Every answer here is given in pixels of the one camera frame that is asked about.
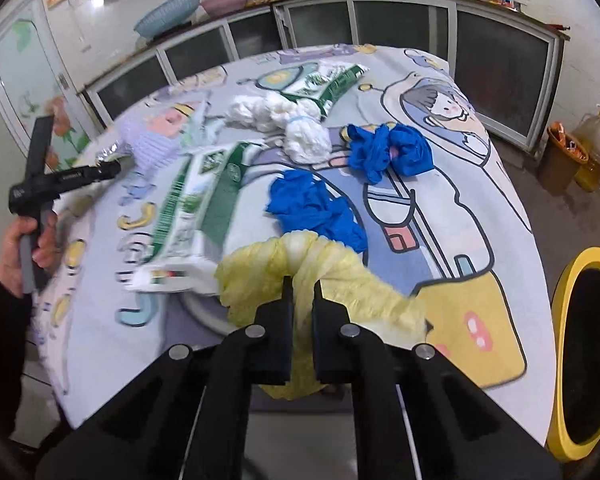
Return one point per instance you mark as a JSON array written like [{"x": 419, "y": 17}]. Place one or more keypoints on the small green white package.
[{"x": 330, "y": 85}]

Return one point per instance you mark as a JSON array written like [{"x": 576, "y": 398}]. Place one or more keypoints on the cartoon printed tablecloth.
[{"x": 480, "y": 210}]

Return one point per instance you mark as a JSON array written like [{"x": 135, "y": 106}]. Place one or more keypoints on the person's left forearm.
[{"x": 0, "y": 350}]

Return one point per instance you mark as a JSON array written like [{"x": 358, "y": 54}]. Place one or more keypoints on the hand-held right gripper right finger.
[{"x": 330, "y": 345}]

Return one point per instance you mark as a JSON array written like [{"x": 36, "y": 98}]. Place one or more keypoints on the brown waste bin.
[{"x": 560, "y": 165}]

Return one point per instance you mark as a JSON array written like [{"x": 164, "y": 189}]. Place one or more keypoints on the glass door with flower stickers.
[{"x": 25, "y": 60}]

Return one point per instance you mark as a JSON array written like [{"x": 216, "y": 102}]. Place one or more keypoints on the white wad with band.
[{"x": 305, "y": 142}]

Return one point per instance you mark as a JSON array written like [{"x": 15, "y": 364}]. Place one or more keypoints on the pink plastic basin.
[{"x": 222, "y": 0}]

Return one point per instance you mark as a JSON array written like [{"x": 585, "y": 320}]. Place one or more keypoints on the blue plastic basket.
[{"x": 165, "y": 17}]

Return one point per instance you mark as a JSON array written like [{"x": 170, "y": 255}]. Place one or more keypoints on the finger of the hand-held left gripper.
[{"x": 105, "y": 169}]

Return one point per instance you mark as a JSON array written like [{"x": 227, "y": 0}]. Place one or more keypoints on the large cooking oil bottle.
[{"x": 597, "y": 140}]

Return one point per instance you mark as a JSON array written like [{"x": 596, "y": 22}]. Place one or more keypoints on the large green white carton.
[{"x": 180, "y": 225}]

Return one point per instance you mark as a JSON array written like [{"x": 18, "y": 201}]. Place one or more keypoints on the yellow rimmed trash bin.
[{"x": 560, "y": 310}]

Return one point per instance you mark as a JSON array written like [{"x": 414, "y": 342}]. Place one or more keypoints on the silver foil wrapper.
[{"x": 111, "y": 152}]

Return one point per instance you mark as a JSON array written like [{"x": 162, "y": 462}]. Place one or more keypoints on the white tissue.
[{"x": 252, "y": 112}]

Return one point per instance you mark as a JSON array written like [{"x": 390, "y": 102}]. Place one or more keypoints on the blue rubber glove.
[
  {"x": 410, "y": 150},
  {"x": 310, "y": 205}
]

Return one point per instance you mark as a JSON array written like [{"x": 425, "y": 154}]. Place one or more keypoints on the yellow plastic bag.
[{"x": 360, "y": 280}]

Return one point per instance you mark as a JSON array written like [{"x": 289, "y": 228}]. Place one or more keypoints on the kitchen cabinet with glass doors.
[{"x": 500, "y": 75}]

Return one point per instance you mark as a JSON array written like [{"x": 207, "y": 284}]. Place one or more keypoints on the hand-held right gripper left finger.
[{"x": 280, "y": 340}]

